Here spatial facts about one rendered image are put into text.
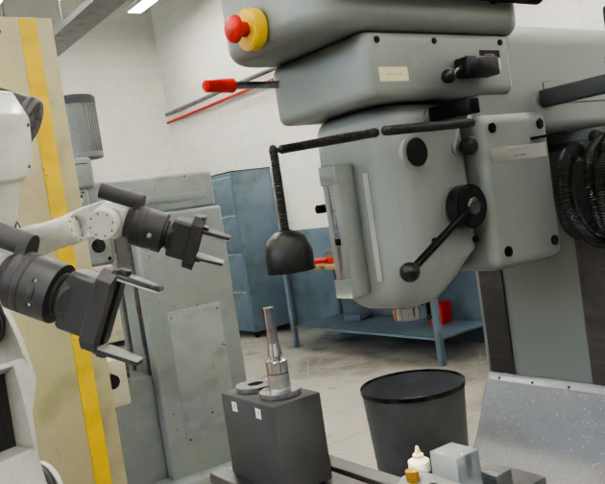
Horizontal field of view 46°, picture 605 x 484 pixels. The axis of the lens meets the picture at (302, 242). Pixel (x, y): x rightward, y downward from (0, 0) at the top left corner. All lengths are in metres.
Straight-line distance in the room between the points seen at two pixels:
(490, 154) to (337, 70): 0.30
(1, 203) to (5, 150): 0.09
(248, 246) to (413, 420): 5.59
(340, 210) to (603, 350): 0.60
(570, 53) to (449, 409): 2.00
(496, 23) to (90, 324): 0.80
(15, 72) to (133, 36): 8.56
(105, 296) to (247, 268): 7.44
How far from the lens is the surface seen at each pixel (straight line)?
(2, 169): 1.35
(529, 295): 1.52
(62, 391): 2.75
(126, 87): 11.02
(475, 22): 1.23
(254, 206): 8.52
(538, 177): 1.30
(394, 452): 3.20
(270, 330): 1.50
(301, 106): 1.16
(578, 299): 1.46
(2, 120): 1.36
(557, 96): 1.33
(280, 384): 1.51
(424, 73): 1.12
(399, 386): 3.53
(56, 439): 2.77
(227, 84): 1.15
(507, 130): 1.25
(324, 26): 1.02
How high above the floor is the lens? 1.50
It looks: 3 degrees down
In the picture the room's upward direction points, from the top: 8 degrees counter-clockwise
